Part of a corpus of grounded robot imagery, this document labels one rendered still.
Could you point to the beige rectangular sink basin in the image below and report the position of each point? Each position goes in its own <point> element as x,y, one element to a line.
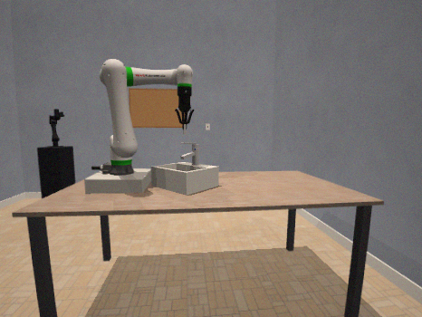
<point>184,178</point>

